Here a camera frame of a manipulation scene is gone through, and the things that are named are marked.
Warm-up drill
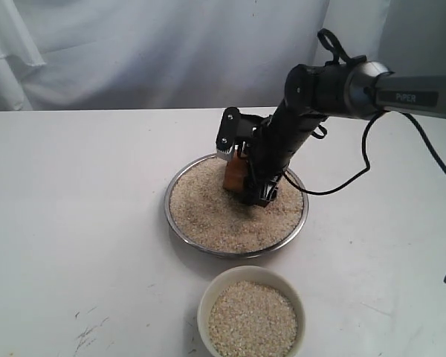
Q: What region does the black cable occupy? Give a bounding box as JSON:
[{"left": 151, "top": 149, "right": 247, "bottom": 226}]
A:
[{"left": 282, "top": 28, "right": 446, "bottom": 284}]

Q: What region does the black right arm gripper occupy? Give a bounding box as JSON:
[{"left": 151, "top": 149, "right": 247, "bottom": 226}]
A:
[{"left": 241, "top": 115, "right": 327, "bottom": 207}]

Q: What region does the white backdrop cloth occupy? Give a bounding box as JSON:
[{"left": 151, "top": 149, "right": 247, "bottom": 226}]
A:
[{"left": 0, "top": 1, "right": 446, "bottom": 111}]

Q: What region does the brown wooden cup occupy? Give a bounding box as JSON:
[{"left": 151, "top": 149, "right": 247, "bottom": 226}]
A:
[{"left": 223, "top": 154, "right": 248, "bottom": 193}]

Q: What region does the white bowl of rice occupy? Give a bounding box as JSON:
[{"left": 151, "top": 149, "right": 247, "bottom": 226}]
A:
[{"left": 196, "top": 266, "right": 306, "bottom": 356}]

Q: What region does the round metal tray of rice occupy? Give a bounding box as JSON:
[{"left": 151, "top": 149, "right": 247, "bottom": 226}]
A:
[{"left": 164, "top": 154, "right": 308, "bottom": 260}]

